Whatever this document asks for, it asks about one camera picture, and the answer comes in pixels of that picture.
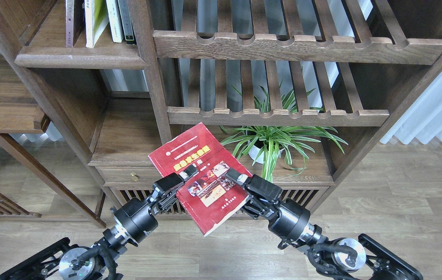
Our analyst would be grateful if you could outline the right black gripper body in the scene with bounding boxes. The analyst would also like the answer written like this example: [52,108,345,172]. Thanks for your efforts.
[240,174,311,241]

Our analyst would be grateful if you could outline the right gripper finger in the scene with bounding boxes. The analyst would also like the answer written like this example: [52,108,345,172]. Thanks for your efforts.
[226,169,252,187]

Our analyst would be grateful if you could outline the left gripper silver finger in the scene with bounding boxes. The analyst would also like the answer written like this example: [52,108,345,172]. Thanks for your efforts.
[179,164,198,181]

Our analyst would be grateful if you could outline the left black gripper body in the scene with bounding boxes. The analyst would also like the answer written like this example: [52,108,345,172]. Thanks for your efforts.
[113,172,185,243]

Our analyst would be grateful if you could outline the red book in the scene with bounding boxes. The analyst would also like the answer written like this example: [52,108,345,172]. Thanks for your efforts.
[148,123,251,236]

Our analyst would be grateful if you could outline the yellow green book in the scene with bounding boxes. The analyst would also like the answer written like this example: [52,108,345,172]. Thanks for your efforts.
[84,0,109,48]

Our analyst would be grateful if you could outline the maroon book white characters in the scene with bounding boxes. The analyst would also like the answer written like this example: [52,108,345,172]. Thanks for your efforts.
[65,0,85,48]

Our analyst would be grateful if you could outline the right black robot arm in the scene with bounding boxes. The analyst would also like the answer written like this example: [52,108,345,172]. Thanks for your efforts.
[226,168,423,280]

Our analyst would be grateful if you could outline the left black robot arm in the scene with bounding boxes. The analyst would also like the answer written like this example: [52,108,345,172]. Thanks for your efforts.
[0,165,198,280]

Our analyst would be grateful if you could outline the white plant pot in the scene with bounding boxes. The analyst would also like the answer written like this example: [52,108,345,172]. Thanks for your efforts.
[248,141,284,165]

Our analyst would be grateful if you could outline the green spider plant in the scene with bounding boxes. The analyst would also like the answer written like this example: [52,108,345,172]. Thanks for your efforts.
[220,80,349,183]

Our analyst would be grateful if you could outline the dark wooden bookshelf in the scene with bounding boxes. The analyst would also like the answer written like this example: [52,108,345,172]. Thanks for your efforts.
[0,0,442,209]

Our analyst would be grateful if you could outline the white upright book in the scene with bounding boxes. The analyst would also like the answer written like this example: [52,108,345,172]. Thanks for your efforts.
[106,0,124,43]

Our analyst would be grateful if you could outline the dark green upright book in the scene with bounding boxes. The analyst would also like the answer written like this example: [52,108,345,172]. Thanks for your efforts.
[118,0,136,45]

